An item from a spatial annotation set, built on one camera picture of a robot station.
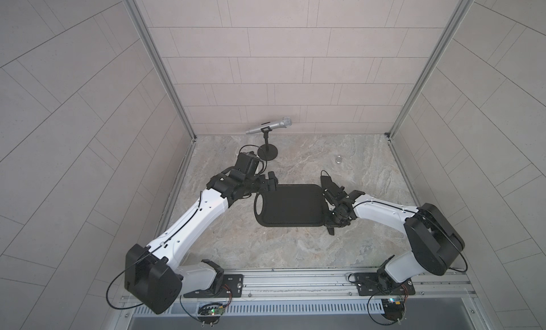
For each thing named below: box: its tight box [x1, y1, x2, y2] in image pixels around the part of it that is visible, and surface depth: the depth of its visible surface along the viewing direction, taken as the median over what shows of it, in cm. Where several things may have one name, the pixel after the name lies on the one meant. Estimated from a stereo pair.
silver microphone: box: [245, 116, 293, 135], surface depth 93 cm
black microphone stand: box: [257, 125, 278, 161], surface depth 110 cm
